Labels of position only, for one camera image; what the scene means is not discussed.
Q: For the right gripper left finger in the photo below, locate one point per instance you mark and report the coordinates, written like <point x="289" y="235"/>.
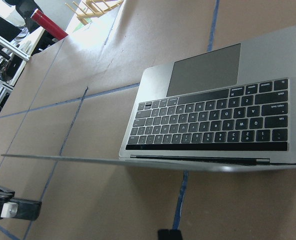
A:
<point x="18" y="208"/>

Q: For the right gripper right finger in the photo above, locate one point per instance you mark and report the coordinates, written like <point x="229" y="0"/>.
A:
<point x="169" y="234"/>

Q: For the grey laptop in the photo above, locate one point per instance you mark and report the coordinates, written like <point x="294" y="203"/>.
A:
<point x="231" y="109"/>

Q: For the red cylinder cup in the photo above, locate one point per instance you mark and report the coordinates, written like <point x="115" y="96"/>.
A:
<point x="39" y="17"/>

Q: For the wooden dish rack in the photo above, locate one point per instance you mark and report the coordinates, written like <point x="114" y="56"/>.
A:
<point x="88" y="9"/>

